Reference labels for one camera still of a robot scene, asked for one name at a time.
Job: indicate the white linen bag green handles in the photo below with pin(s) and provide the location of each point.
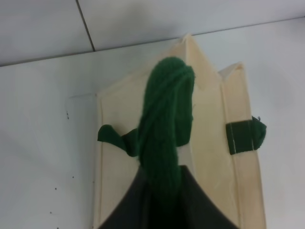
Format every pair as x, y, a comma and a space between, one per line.
221, 154

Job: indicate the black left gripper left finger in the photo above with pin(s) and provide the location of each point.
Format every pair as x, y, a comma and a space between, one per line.
133, 211

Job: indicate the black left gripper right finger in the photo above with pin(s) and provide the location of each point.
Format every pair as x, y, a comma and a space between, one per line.
194, 209

